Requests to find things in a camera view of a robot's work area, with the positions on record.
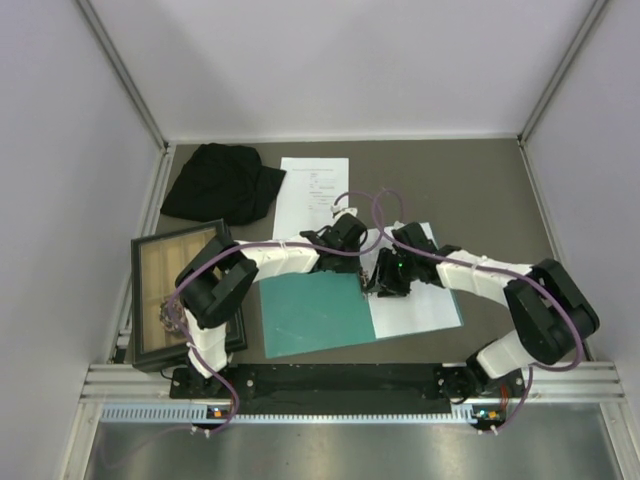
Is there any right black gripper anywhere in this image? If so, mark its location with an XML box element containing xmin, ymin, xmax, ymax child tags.
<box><xmin>367</xmin><ymin>247</ymin><xmax>419</xmax><ymax>297</ymax></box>

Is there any metal folder clip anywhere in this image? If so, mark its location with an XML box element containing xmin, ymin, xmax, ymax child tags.
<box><xmin>358</xmin><ymin>269</ymin><xmax>375</xmax><ymax>298</ymax></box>

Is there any white printed paper sheet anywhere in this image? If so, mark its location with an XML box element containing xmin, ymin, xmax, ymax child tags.
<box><xmin>359</xmin><ymin>222</ymin><xmax>464</xmax><ymax>340</ymax></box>

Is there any teal plastic file folder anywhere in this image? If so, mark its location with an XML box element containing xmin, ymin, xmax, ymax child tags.
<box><xmin>258</xmin><ymin>222</ymin><xmax>464</xmax><ymax>360</ymax></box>

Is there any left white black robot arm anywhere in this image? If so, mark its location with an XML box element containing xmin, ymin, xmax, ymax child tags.
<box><xmin>168</xmin><ymin>208</ymin><xmax>367</xmax><ymax>397</ymax></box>

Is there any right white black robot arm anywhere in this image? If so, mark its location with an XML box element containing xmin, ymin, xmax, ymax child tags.
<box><xmin>380</xmin><ymin>222</ymin><xmax>600</xmax><ymax>396</ymax></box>

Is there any black cloth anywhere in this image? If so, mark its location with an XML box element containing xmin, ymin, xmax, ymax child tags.
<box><xmin>161</xmin><ymin>143</ymin><xmax>286</xmax><ymax>226</ymax></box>

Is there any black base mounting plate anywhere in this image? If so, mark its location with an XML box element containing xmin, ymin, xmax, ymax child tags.
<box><xmin>170</xmin><ymin>363</ymin><xmax>524</xmax><ymax>401</ymax></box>

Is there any patterned round item in box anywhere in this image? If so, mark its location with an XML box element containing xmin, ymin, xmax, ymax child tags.
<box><xmin>159</xmin><ymin>299</ymin><xmax>187</xmax><ymax>336</ymax></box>

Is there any black framed display box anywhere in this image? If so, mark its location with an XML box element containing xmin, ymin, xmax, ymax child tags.
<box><xmin>129</xmin><ymin>220</ymin><xmax>229</xmax><ymax>373</ymax></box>

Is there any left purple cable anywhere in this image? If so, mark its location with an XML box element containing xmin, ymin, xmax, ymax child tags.
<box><xmin>169</xmin><ymin>191</ymin><xmax>374</xmax><ymax>435</ymax></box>

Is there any purple cable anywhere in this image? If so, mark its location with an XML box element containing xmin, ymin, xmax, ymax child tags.
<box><xmin>372</xmin><ymin>187</ymin><xmax>586</xmax><ymax>435</ymax></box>
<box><xmin>169</xmin><ymin>191</ymin><xmax>374</xmax><ymax>435</ymax></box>

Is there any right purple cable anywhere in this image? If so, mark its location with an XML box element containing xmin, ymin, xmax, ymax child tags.
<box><xmin>372</xmin><ymin>187</ymin><xmax>586</xmax><ymax>435</ymax></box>

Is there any aluminium frame rail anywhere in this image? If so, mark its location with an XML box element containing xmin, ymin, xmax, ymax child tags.
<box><xmin>73</xmin><ymin>0</ymin><xmax>168</xmax><ymax>150</ymax></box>

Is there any light blue slotted cable duct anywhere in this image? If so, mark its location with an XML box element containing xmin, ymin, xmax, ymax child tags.
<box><xmin>101</xmin><ymin>403</ymin><xmax>481</xmax><ymax>424</ymax></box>

